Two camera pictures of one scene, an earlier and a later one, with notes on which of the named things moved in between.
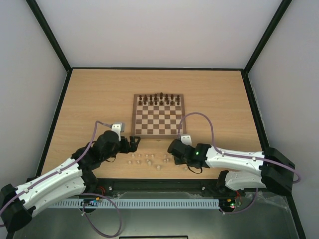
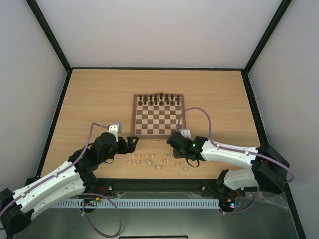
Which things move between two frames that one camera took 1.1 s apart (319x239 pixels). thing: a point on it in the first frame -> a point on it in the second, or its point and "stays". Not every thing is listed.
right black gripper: [173, 149] -> [173, 139]
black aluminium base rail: [101, 185] stays
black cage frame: [69, 69] stays
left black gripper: [133, 147] stays
